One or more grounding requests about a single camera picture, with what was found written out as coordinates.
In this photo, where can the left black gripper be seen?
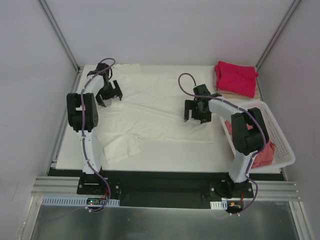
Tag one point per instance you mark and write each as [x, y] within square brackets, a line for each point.
[109, 92]

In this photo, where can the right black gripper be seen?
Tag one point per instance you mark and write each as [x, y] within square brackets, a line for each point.
[196, 110]

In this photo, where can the cream white t shirt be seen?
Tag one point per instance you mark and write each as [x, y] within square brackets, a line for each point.
[152, 108]

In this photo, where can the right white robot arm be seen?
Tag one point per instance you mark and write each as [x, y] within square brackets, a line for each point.
[249, 134]

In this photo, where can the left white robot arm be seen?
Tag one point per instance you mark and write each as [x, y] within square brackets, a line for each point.
[83, 116]

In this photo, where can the folded red t shirt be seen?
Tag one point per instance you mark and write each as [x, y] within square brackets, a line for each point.
[236, 79]

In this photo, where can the folded beige t shirt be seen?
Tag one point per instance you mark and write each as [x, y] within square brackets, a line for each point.
[232, 95]

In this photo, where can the pink crumpled t shirt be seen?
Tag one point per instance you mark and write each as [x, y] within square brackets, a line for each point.
[265, 157]

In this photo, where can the white plastic basket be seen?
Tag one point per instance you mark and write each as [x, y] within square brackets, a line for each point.
[283, 154]

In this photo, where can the left aluminium frame post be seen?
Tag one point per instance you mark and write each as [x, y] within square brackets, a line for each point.
[59, 34]

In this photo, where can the aluminium frame post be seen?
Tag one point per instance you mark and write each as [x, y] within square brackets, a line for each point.
[59, 34]
[278, 31]

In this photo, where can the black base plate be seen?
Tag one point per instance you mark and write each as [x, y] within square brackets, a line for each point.
[155, 189]

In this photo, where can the right white cable duct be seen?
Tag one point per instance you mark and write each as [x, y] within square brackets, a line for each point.
[225, 204]

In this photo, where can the white cable duct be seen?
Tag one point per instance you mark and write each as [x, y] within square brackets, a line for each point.
[68, 201]
[225, 204]

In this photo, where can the left white cable duct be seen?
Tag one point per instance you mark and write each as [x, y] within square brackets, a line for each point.
[68, 201]

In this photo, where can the right aluminium frame post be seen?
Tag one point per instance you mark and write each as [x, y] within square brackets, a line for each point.
[278, 31]

